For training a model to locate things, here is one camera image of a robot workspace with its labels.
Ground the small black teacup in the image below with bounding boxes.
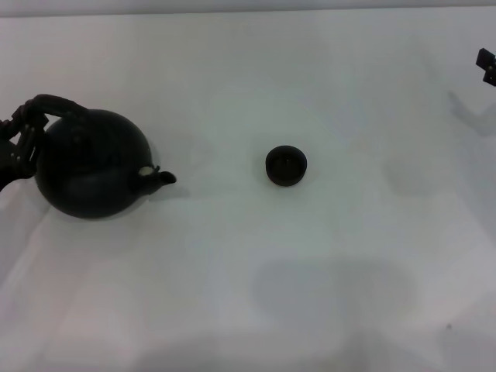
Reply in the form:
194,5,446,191
265,144,308,188

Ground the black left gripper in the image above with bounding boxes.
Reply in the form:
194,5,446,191
0,101,47,194

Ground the black round teapot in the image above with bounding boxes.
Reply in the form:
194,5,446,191
22,93,177,220

